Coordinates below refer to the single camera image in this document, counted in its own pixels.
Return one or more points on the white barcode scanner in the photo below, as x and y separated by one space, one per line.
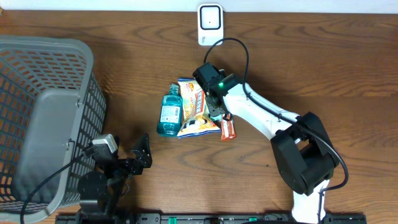
210 23

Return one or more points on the red orange snack stick packet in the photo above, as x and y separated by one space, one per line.
227 127

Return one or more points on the teal mouthwash bottle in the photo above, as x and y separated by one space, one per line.
171 112

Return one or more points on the yellow chips bag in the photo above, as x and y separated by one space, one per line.
196 121

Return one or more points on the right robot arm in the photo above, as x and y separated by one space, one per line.
303 152

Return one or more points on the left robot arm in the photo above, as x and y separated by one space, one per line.
100 190

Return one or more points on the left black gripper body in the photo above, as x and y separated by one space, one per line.
125 168

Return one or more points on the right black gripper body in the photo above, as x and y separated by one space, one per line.
212 111

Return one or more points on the grey plastic shopping basket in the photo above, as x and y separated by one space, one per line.
51 108

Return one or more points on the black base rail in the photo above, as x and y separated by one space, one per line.
156 218

